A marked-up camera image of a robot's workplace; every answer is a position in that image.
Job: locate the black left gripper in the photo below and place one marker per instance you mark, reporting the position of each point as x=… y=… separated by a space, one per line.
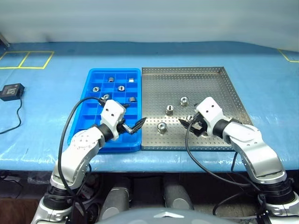
x=122 y=128

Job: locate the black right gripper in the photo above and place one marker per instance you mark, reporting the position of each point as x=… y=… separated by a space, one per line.
x=200 y=123

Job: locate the metal nut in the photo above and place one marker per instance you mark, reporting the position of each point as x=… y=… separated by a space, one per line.
x=169 y=109
x=161 y=127

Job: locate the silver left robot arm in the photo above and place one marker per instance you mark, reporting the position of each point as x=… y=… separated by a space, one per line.
x=81 y=144

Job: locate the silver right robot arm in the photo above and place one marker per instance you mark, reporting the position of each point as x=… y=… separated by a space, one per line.
x=252 y=144

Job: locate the blue compartment tray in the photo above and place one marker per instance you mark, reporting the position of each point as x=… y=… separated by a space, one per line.
x=92 y=116

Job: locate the perforated metal tray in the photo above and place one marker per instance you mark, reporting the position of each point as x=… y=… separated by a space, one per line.
x=163 y=81

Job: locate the blue plastic table cover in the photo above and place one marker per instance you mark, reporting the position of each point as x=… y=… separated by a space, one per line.
x=58 y=81

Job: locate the grey rounded cylinder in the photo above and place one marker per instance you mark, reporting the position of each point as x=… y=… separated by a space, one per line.
x=177 y=198
x=116 y=200

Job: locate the grey rounded shell with emblem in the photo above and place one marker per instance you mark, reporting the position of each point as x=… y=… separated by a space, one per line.
x=163 y=216

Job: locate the black power adapter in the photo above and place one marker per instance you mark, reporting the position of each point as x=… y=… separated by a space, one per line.
x=10 y=91

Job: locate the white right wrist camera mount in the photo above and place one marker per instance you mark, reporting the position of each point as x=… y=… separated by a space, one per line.
x=211 y=112

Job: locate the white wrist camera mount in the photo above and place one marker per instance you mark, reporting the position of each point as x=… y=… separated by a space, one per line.
x=112 y=112
x=211 y=112

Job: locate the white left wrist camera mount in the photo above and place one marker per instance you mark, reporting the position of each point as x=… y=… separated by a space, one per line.
x=112 y=112

